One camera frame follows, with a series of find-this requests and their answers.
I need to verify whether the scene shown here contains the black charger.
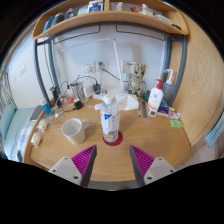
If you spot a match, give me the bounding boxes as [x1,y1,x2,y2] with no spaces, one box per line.
[73,99,84,111]

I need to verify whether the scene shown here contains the grey laptop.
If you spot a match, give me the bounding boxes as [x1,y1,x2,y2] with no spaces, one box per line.
[29,105,44,122]

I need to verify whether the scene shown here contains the flat round red coaster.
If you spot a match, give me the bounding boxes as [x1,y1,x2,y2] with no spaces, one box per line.
[102,130,124,147]

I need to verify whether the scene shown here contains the black tumbler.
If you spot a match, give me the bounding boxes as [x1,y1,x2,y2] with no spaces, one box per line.
[49,85,63,104]

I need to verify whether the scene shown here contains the white power strip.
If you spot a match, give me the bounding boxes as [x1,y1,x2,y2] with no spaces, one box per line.
[92,91,108,101]

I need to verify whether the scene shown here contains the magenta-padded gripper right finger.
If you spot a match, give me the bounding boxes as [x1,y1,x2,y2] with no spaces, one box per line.
[129,144,177,188]

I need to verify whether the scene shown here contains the white pump lotion bottle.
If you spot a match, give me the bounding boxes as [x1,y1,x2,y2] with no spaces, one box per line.
[147,78,164,118]

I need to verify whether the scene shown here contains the small green block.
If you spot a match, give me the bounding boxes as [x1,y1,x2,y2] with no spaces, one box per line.
[169,119,184,129]

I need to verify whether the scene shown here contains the clear spray bottle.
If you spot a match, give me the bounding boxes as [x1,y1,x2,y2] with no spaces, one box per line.
[162,68,175,104]

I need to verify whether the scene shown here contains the wooden desk shelf unit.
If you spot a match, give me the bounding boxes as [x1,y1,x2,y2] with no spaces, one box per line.
[31,0,190,41]

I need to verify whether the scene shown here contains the bed with teal bedding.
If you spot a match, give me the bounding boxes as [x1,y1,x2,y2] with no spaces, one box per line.
[0,103,38,163]

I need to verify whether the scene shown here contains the teal pillow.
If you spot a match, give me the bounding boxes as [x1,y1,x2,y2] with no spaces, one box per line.
[0,103,17,141]

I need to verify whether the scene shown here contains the grey ruler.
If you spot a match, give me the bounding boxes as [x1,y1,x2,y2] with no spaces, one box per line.
[139,101,149,119]

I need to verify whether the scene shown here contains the steel tumbler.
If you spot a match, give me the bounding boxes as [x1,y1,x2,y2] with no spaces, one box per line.
[70,82,84,101]

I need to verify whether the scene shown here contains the white desk lamp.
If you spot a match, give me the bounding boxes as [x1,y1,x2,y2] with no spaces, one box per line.
[61,37,126,96]

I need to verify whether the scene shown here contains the brown tree figurine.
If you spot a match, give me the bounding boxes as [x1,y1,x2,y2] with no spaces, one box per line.
[131,63,148,98]

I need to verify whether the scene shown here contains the grey metal bed frame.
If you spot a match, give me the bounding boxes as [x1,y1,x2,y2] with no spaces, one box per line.
[33,21,188,108]

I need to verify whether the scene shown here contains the clear plastic water bottle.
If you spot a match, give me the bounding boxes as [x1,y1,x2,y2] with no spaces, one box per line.
[99,93,121,144]

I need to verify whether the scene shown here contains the white tissue pack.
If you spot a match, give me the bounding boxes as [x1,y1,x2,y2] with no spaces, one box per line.
[114,92,140,112]

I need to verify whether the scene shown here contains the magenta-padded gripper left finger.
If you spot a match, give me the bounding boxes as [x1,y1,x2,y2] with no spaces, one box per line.
[48,144,98,188]

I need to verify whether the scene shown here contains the cream plastic cup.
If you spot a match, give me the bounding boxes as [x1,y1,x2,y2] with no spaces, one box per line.
[61,117,90,145]

